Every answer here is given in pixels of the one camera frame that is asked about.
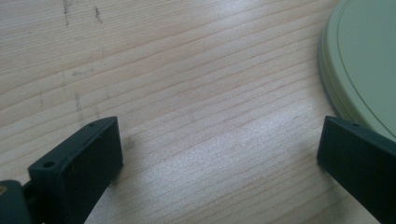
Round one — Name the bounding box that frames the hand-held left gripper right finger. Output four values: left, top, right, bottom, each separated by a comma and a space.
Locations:
317, 115, 396, 224

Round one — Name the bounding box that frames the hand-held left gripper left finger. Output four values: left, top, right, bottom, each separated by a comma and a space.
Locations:
21, 116, 124, 224

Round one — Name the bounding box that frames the green round plate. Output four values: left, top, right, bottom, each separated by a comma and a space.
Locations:
317, 0, 396, 143

